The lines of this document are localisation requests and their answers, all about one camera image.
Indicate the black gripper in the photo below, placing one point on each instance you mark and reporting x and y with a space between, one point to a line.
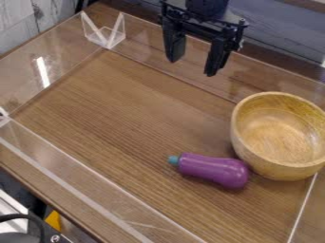
209 20

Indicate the purple toy eggplant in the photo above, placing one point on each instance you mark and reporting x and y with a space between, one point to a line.
228 172

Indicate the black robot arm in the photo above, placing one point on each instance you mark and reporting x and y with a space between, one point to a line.
208 20

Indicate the brown wooden bowl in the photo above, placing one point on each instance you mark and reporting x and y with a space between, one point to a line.
279 135

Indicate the yellow label on device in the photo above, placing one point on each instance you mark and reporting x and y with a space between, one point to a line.
54 220

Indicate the clear acrylic corner bracket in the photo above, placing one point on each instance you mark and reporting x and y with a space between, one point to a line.
105 37

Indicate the clear acrylic tray wall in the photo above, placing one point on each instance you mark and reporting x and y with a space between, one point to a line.
89 199

